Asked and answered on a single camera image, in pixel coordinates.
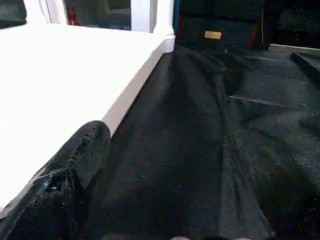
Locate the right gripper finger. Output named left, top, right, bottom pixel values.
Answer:
left=0, top=120, right=112, bottom=240

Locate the blue upright panel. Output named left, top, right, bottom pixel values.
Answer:
left=173, top=0, right=182, bottom=44

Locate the black glossy mat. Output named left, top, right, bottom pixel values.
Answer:
left=0, top=0, right=320, bottom=240

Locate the white cabinet with glass doors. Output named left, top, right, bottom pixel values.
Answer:
left=23, top=0, right=151, bottom=33

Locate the small tan label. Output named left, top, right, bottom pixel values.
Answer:
left=204, top=30, right=223, bottom=41

